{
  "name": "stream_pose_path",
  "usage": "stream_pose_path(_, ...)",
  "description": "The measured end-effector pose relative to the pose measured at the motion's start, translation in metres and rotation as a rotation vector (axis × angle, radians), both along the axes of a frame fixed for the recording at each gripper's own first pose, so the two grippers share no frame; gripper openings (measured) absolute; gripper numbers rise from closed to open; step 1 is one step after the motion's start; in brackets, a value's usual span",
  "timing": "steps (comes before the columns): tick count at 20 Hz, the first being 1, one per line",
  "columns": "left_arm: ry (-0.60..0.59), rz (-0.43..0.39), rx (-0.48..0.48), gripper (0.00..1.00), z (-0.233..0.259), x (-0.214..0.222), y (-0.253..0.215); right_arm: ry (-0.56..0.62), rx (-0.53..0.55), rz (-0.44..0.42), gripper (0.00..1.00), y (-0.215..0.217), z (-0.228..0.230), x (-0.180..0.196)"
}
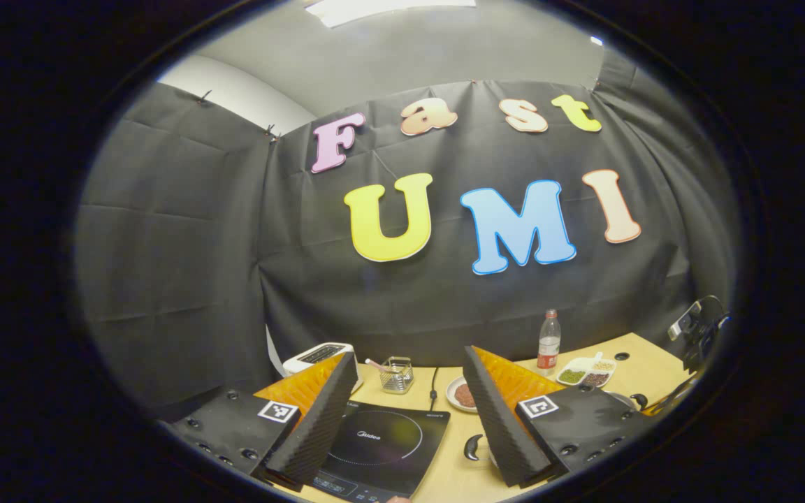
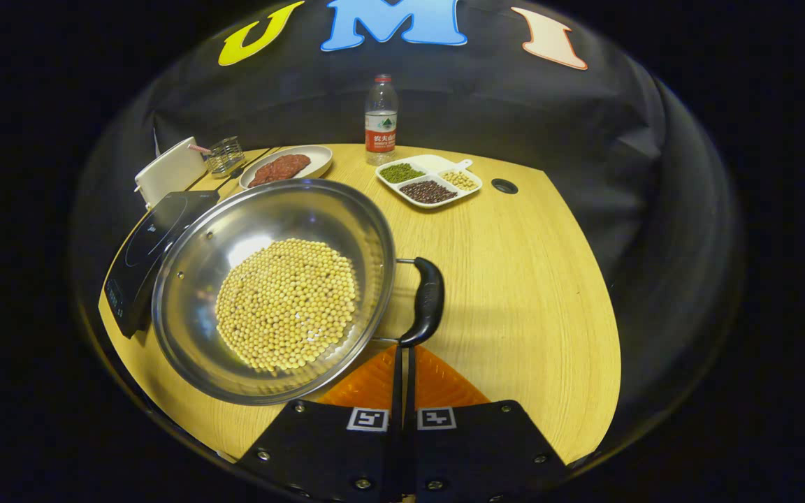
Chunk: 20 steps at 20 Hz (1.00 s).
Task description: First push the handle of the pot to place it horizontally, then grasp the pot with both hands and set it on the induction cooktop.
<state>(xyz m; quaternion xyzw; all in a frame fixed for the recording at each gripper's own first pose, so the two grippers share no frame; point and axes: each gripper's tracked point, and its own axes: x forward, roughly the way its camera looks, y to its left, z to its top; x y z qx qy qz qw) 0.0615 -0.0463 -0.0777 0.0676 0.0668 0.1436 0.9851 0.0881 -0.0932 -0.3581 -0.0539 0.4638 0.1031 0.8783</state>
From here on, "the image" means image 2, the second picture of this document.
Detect black induction cooktop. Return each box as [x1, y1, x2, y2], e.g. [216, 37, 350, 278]
[99, 190, 222, 340]

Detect pile of dark red beans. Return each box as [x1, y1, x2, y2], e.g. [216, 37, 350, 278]
[400, 180, 458, 205]

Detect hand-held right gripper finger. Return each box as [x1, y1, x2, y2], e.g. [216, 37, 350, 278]
[405, 344, 571, 503]
[235, 344, 404, 503]

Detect stainless steel pot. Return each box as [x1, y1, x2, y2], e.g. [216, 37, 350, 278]
[152, 178, 445, 406]

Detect white toaster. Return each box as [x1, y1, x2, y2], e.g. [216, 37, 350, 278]
[133, 136, 209, 210]

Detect clear plastic water bottle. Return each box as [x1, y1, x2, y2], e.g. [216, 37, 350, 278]
[364, 73, 399, 166]

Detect small wire basket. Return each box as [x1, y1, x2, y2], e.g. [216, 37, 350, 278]
[189, 136, 246, 177]

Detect white divided plate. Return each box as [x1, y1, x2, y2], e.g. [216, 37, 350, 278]
[375, 154, 483, 210]

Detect round white plate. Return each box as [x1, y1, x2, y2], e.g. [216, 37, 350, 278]
[238, 145, 333, 191]

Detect pile of soybeans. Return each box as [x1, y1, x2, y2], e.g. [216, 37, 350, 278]
[215, 238, 360, 373]

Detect pile of green beans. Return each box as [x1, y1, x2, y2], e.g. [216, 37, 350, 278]
[379, 163, 426, 184]

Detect red meat slice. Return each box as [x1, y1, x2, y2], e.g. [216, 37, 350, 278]
[249, 154, 311, 188]

